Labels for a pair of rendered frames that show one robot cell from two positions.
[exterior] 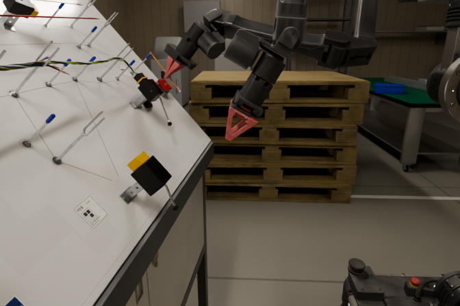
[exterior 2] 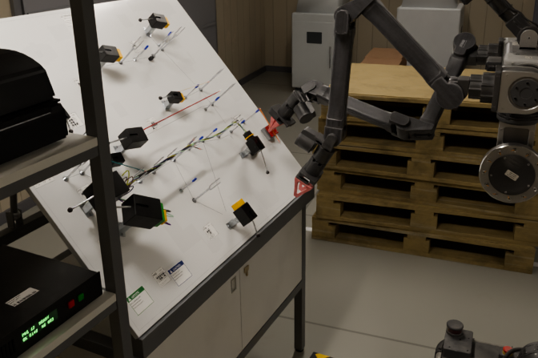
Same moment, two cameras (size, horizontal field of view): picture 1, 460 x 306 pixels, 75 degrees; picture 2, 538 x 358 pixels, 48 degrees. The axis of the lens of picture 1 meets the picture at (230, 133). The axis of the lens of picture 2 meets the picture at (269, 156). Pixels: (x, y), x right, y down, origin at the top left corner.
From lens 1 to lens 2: 1.41 m
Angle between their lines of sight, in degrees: 18
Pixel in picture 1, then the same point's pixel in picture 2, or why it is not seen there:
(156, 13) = not seen: outside the picture
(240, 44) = (303, 138)
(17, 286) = (182, 256)
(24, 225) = (182, 232)
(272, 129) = (425, 160)
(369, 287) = (458, 347)
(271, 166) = (421, 209)
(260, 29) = not seen: hidden behind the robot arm
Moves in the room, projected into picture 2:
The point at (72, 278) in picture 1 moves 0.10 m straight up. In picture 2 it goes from (201, 259) to (199, 231)
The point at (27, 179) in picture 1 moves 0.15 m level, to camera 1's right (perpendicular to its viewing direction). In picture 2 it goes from (182, 210) to (225, 215)
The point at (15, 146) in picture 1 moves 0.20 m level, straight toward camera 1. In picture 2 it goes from (176, 191) to (189, 216)
